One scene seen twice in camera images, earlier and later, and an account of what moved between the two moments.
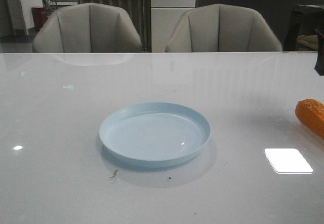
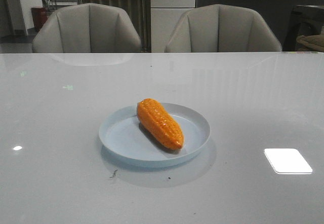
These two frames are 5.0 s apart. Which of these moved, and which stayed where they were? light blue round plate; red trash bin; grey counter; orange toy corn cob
Moved: orange toy corn cob
Stayed: grey counter; light blue round plate; red trash bin
